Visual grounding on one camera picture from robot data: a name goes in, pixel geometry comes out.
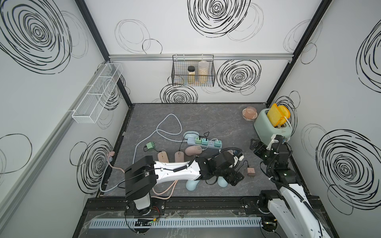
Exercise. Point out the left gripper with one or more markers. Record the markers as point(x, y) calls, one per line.
point(236, 178)

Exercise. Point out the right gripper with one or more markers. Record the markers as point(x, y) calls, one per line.
point(257, 151)

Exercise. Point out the pink charger plug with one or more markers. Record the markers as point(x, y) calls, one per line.
point(251, 172)

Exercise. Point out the pink mouse sideways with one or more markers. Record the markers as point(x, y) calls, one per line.
point(193, 150)

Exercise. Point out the light blue mouse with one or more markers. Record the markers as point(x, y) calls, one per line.
point(191, 185)
point(222, 182)

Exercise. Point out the peach mouse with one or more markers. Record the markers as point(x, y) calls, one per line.
point(163, 157)

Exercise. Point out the green charger plug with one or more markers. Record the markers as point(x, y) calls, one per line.
point(151, 145)

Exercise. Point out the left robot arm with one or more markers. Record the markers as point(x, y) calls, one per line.
point(142, 176)

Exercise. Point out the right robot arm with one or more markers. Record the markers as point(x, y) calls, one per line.
point(287, 206)

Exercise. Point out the pink mouse upright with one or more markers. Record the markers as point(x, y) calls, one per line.
point(179, 157)

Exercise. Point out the blue mouse behind strip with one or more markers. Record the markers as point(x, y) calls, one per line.
point(190, 134)

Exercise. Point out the blue power strip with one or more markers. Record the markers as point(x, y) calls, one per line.
point(205, 143)

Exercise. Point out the mint green toaster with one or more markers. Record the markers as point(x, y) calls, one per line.
point(266, 130)

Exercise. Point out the yellow toast slice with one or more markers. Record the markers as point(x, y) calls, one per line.
point(278, 115)

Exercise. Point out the pink glass bowl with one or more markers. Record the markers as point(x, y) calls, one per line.
point(250, 113)

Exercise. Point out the brown lid spice jar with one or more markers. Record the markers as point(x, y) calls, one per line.
point(191, 74)

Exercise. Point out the white lid tall jar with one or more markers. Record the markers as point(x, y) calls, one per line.
point(203, 72)

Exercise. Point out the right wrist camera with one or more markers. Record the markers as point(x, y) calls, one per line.
point(273, 140)

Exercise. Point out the grey cable duct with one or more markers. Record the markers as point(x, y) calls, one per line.
point(214, 222)

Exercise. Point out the black wire basket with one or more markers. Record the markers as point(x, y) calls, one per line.
point(180, 65)

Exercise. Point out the white wire shelf basket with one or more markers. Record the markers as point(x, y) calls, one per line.
point(92, 104)

